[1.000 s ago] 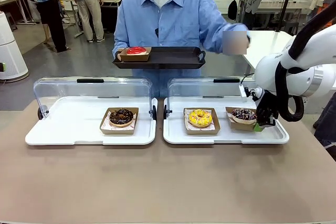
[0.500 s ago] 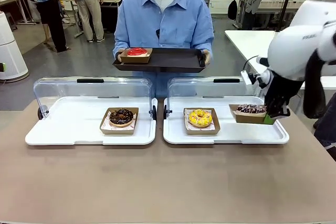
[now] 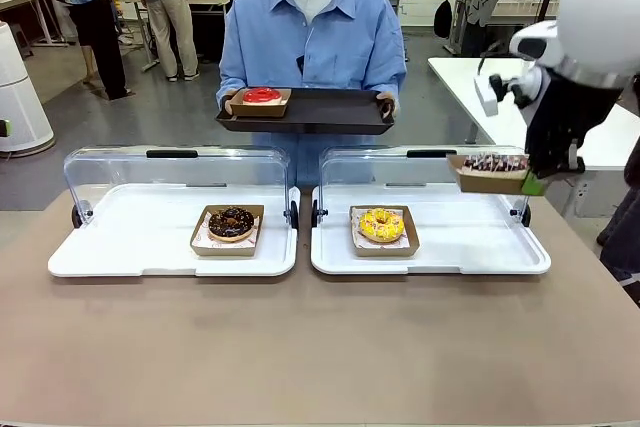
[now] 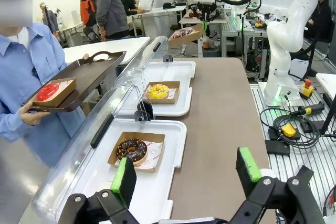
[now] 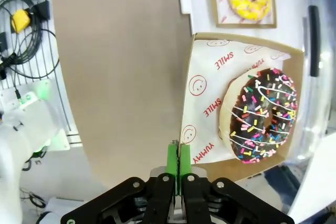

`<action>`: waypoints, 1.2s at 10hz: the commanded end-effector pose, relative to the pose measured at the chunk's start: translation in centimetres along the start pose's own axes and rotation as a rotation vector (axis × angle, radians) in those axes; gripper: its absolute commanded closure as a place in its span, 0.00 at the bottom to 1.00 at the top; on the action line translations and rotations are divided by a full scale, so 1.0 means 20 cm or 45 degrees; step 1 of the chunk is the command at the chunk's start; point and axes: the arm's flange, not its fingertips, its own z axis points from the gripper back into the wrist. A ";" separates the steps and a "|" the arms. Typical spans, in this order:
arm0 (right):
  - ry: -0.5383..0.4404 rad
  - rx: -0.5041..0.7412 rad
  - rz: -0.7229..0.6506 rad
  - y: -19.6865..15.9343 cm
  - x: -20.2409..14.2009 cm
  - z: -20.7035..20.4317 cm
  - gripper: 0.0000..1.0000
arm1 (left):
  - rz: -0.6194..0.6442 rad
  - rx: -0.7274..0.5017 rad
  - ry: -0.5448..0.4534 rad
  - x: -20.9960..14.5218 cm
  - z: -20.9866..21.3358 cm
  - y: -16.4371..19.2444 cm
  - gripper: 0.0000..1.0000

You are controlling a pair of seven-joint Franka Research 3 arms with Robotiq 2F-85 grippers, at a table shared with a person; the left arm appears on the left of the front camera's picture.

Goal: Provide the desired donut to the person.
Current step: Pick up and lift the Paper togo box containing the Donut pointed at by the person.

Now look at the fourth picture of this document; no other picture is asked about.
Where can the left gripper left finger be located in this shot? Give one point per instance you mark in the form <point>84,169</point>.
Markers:
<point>124,182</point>

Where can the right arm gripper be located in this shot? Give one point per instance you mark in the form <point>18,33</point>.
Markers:
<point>207,5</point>

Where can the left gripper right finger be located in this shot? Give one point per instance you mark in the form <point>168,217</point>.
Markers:
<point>249,171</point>

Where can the dark brown serving tray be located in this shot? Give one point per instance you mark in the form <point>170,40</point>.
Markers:
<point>92,74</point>

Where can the white smile print paper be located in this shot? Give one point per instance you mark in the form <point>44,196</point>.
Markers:
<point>65,84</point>
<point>172,93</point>
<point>153,155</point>

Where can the red glazed donut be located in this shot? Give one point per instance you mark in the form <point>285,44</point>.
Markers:
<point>42,95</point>

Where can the person right forearm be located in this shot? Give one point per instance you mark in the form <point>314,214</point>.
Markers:
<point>10,127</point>

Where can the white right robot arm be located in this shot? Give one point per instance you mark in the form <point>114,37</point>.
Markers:
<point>281,51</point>

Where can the white donut display tray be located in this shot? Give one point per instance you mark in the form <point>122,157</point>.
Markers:
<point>181,103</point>
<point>157,182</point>

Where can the chocolate sprinkle donut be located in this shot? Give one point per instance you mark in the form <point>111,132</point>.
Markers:
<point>136,148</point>

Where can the yellow sprinkle donut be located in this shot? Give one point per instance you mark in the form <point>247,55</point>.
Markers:
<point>164,93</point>

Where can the seated person in black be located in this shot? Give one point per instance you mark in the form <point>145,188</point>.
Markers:
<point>320,16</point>

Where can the person in orange jacket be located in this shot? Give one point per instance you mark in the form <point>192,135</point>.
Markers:
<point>88,9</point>

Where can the distant person with tripod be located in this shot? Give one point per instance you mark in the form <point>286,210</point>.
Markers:
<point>50,19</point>

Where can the person in blue shirt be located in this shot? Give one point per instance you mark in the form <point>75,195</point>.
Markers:
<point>26,58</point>

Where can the person right hand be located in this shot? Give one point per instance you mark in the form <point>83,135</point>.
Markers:
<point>32,116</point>

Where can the person left hand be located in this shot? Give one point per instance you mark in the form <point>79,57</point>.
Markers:
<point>85,56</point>

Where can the black metal plate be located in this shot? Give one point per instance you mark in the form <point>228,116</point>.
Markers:
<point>305,172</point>
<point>273,134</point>
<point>277,147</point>
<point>313,127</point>

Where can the aluminium slotted robot platform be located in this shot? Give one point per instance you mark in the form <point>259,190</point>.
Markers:
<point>302,155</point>

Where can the open laptop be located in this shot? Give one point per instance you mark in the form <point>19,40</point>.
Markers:
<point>151,6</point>

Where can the yellow black pendant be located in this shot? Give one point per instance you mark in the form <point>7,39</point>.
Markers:
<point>288,130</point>

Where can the black lid hinge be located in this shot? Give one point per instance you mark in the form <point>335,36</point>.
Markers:
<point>143,111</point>
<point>168,58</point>

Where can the clear plastic display lid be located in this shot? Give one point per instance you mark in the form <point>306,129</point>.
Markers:
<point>65,169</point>
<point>147,53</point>

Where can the black stand leg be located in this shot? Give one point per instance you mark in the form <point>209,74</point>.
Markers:
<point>328,119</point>

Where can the man in grey hoodie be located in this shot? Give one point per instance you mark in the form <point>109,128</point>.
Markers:
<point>110,6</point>

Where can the yellow red stop button box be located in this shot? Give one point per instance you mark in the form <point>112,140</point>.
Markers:
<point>305,90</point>

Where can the white table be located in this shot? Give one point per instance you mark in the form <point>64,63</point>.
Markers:
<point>328,79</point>
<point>105,48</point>

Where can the white controller box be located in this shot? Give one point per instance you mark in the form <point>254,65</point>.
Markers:
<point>299,68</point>

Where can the black office chair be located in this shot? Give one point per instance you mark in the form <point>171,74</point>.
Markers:
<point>90,33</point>

